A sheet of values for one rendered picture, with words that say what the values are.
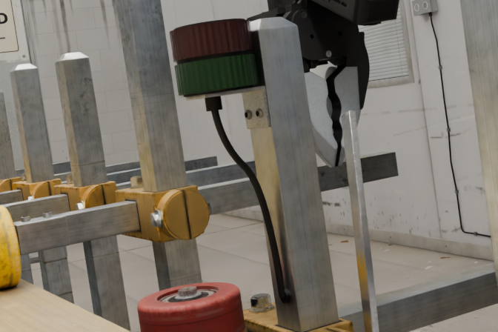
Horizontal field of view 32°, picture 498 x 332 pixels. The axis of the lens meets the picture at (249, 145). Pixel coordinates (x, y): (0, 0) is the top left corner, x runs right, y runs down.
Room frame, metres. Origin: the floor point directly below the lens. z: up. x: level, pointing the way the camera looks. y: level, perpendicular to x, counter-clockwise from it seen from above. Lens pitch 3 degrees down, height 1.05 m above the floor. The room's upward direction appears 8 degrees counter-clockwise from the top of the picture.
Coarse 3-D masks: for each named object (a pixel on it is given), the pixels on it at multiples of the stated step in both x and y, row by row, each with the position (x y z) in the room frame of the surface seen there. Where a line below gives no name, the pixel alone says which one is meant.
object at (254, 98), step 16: (192, 96) 0.64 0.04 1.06; (208, 96) 0.62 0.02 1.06; (256, 96) 0.65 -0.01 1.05; (256, 112) 0.65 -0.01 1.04; (224, 144) 0.65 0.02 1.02; (240, 160) 0.65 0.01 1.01; (256, 192) 0.65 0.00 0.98; (272, 224) 0.65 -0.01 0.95; (272, 240) 0.65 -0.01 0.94; (272, 256) 0.66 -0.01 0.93
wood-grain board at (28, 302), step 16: (16, 288) 0.83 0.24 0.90; (32, 288) 0.82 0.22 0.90; (0, 304) 0.77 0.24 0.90; (16, 304) 0.76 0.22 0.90; (32, 304) 0.75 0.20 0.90; (48, 304) 0.74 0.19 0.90; (64, 304) 0.73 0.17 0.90; (0, 320) 0.70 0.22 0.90; (16, 320) 0.69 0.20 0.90; (32, 320) 0.68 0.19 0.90; (48, 320) 0.68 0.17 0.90; (64, 320) 0.67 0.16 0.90; (80, 320) 0.66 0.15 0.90; (96, 320) 0.65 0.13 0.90
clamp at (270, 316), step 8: (272, 304) 0.75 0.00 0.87; (248, 312) 0.73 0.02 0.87; (264, 312) 0.72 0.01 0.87; (272, 312) 0.72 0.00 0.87; (248, 320) 0.71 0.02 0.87; (256, 320) 0.70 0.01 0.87; (264, 320) 0.70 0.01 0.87; (272, 320) 0.69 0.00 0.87; (344, 320) 0.66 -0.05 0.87; (248, 328) 0.71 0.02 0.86; (256, 328) 0.69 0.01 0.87; (264, 328) 0.68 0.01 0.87; (272, 328) 0.67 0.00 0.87; (280, 328) 0.67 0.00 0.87; (288, 328) 0.66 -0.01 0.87; (320, 328) 0.65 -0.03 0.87; (328, 328) 0.65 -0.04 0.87; (336, 328) 0.65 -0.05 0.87; (344, 328) 0.65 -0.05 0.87; (352, 328) 0.66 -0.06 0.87
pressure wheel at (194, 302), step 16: (176, 288) 0.69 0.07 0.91; (192, 288) 0.66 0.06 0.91; (208, 288) 0.69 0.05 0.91; (224, 288) 0.67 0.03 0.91; (144, 304) 0.65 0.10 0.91; (160, 304) 0.65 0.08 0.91; (176, 304) 0.64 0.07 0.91; (192, 304) 0.63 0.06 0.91; (208, 304) 0.63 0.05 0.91; (224, 304) 0.64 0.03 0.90; (240, 304) 0.66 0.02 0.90; (144, 320) 0.65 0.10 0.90; (160, 320) 0.63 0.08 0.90; (176, 320) 0.63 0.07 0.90; (192, 320) 0.63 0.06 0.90; (208, 320) 0.63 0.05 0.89; (224, 320) 0.64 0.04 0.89; (240, 320) 0.65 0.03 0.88
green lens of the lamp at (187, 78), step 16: (192, 64) 0.62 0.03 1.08; (208, 64) 0.62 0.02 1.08; (224, 64) 0.62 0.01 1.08; (240, 64) 0.62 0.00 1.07; (176, 80) 0.64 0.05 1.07; (192, 80) 0.62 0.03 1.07; (208, 80) 0.62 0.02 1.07; (224, 80) 0.62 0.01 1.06; (240, 80) 0.62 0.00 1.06; (256, 80) 0.64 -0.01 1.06
